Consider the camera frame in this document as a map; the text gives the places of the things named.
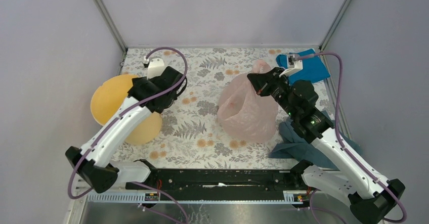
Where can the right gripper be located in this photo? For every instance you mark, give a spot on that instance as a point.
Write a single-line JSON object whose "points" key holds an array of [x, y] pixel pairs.
{"points": [[260, 81]]}

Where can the grey-blue cloth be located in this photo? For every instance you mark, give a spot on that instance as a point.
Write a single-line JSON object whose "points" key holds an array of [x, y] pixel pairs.
{"points": [[295, 147]]}

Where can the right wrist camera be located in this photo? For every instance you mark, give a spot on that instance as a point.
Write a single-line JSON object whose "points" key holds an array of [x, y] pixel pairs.
{"points": [[294, 65]]}

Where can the aluminium frame post right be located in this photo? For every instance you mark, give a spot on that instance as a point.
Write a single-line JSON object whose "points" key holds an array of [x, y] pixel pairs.
{"points": [[333, 27]]}

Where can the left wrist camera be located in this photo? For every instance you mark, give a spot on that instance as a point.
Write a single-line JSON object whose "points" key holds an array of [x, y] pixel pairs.
{"points": [[154, 66]]}

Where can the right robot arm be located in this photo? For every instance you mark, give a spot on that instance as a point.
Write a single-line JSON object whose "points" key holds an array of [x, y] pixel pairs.
{"points": [[369, 194]]}

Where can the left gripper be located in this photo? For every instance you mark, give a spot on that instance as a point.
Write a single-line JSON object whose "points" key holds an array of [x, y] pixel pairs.
{"points": [[152, 80]]}

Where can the pink plastic trash bag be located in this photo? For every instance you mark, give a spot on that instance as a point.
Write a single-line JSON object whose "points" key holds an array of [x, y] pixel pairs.
{"points": [[243, 114]]}

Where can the aluminium frame post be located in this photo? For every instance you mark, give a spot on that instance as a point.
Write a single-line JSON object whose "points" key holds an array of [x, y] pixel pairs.
{"points": [[111, 25], [333, 27]]}

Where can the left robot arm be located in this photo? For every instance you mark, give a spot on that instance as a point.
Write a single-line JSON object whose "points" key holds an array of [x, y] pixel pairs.
{"points": [[92, 161]]}

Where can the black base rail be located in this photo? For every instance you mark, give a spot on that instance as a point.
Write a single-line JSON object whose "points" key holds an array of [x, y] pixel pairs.
{"points": [[246, 185]]}

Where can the yellow trash bin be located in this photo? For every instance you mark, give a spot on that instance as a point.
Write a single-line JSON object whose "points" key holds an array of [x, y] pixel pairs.
{"points": [[107, 99]]}

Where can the bright blue cloth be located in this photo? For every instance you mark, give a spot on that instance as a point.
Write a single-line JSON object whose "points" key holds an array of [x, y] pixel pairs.
{"points": [[313, 68]]}

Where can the aluminium frame post left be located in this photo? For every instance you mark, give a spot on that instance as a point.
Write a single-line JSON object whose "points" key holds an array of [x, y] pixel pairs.
{"points": [[111, 25]]}

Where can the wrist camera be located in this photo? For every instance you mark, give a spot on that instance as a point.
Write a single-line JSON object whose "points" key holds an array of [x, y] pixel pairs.
{"points": [[154, 66], [294, 65]]}

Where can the floral tablecloth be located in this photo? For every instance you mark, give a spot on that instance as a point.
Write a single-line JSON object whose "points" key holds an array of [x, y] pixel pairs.
{"points": [[191, 136]]}

